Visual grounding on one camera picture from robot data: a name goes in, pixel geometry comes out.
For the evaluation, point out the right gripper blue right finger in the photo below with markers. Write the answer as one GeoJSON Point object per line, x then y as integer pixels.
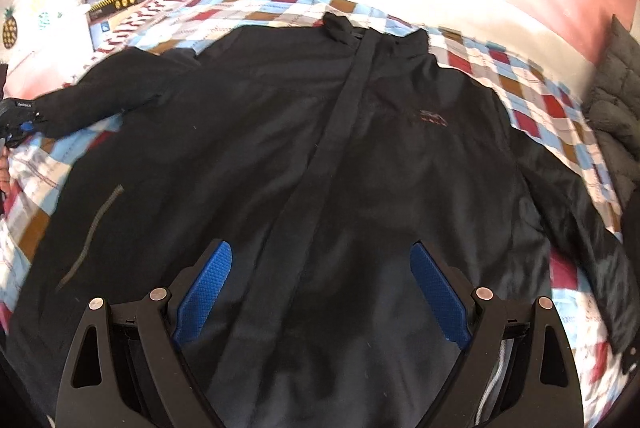
{"type": "Point", "coordinates": [440, 288]}

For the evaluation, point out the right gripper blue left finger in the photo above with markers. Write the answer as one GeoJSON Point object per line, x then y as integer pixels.
{"type": "Point", "coordinates": [195, 291]}

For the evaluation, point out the large black jacket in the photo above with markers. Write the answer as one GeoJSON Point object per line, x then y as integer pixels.
{"type": "Point", "coordinates": [320, 155]}

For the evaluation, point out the person's left hand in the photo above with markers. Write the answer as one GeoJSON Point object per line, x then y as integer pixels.
{"type": "Point", "coordinates": [5, 179]}

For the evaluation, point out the checkered patchwork bed sheet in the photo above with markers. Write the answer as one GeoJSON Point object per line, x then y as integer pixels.
{"type": "Point", "coordinates": [546, 111]}

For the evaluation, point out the grey quilted cushion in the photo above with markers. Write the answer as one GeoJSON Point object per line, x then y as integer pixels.
{"type": "Point", "coordinates": [611, 108]}

